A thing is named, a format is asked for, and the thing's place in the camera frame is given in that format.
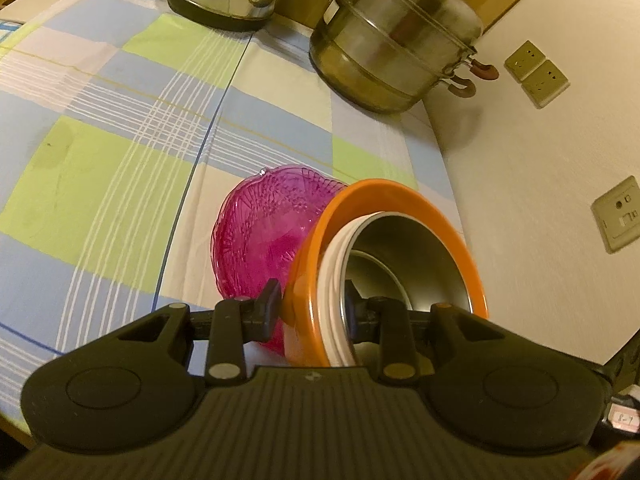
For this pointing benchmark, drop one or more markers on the beige wall socket plate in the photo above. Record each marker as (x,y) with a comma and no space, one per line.
(620,215)

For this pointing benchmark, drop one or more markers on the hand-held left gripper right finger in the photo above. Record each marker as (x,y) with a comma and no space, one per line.
(354,312)

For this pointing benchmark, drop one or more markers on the stainless steel steamer pot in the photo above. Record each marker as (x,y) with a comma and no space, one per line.
(390,35)

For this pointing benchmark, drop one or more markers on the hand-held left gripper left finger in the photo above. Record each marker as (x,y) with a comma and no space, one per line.
(270,302)

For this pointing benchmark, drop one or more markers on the checked pastel tablecloth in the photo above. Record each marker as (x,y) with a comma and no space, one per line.
(125,160)

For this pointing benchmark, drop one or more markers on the white ribbed bowl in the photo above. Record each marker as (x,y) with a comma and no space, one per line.
(330,280)

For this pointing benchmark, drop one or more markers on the orange plastic bowl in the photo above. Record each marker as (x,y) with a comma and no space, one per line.
(310,270)

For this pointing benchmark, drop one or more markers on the stainless steel bowl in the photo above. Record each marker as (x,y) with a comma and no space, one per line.
(415,250)

